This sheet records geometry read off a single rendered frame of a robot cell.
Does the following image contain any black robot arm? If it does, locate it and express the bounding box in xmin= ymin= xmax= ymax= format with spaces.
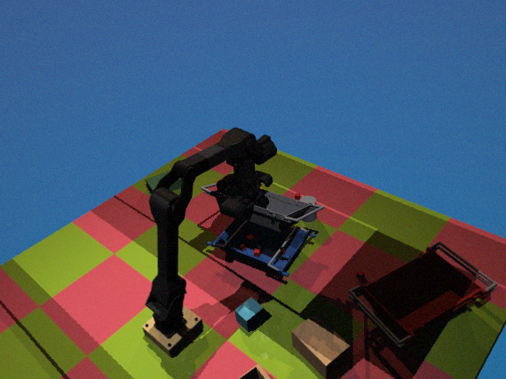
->
xmin=145 ymin=128 xmax=277 ymax=339

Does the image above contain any grey cylinder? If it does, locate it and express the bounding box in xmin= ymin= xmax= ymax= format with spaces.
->
xmin=300 ymin=195 xmax=317 ymax=222

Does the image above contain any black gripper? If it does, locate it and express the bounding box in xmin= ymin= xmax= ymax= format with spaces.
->
xmin=219 ymin=170 xmax=273 ymax=219

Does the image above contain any teal cube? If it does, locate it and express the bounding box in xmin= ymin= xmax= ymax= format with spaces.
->
xmin=234 ymin=297 xmax=265 ymax=332

